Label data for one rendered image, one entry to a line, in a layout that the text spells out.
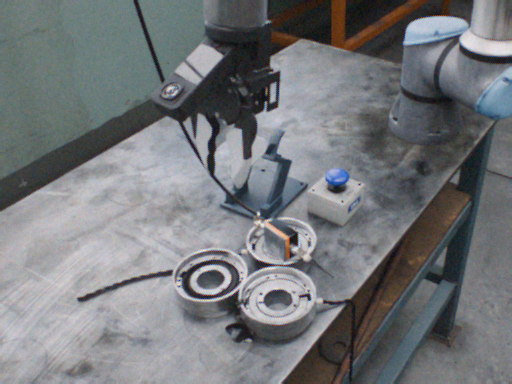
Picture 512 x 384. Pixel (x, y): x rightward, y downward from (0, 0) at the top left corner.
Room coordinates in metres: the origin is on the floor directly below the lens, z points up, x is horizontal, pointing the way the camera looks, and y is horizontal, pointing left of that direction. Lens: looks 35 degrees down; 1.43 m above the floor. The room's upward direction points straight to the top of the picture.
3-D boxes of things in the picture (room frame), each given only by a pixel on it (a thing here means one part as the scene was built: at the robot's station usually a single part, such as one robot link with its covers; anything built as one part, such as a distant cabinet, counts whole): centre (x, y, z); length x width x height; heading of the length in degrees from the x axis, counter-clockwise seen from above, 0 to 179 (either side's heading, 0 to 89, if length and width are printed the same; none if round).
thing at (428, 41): (1.06, -0.24, 0.97); 0.13 x 0.12 x 0.14; 35
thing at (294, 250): (0.64, 0.03, 0.85); 0.17 x 0.02 x 0.04; 44
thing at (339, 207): (0.79, -0.05, 0.82); 0.08 x 0.07 x 0.05; 146
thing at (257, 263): (0.66, 0.05, 0.82); 0.10 x 0.10 x 0.04
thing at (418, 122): (1.07, -0.24, 0.85); 0.15 x 0.15 x 0.10
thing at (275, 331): (0.56, 0.05, 0.82); 0.10 x 0.10 x 0.04
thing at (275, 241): (0.65, 0.05, 0.85); 0.05 x 0.02 x 0.04; 44
